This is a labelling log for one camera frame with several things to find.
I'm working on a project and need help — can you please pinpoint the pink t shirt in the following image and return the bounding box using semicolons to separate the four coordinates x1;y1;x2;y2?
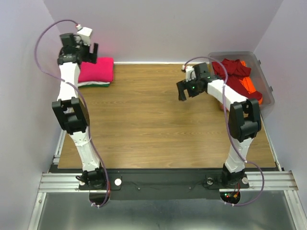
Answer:
78;57;114;83

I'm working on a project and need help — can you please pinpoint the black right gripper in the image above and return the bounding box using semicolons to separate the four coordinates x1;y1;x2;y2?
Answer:
176;75;203;101

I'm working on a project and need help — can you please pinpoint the clear plastic storage bin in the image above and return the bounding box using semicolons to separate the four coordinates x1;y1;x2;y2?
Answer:
209;51;275;119

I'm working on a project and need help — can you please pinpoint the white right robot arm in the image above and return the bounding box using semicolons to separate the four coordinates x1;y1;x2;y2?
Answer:
177;63;261;187

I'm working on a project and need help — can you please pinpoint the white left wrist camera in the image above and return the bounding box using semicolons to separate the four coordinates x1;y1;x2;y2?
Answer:
76;24;93;46

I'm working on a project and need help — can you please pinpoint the folded green t shirt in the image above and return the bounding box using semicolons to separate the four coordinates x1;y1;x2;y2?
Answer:
78;82;110;88

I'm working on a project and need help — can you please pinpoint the dark red t shirt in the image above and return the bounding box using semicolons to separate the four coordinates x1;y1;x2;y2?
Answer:
212;58;263;101

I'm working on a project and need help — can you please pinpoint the folded white t shirt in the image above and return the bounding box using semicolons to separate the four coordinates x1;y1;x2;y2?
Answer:
78;81;110;87

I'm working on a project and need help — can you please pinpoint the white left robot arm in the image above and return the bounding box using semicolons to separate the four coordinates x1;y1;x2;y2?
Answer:
52;32;107;190

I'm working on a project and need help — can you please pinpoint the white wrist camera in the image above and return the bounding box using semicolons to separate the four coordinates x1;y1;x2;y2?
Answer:
181;65;197;82
76;24;93;46

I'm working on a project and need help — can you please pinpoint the orange t shirt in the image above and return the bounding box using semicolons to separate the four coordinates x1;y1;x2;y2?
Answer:
220;61;264;111

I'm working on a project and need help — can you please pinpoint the aluminium mounting rail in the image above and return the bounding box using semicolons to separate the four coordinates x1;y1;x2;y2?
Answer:
38;171;298;193

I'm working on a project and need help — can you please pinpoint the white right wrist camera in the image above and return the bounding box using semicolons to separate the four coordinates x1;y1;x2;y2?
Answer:
181;65;197;82

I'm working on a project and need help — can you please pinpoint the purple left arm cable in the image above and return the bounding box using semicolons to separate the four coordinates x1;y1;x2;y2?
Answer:
34;19;111;208

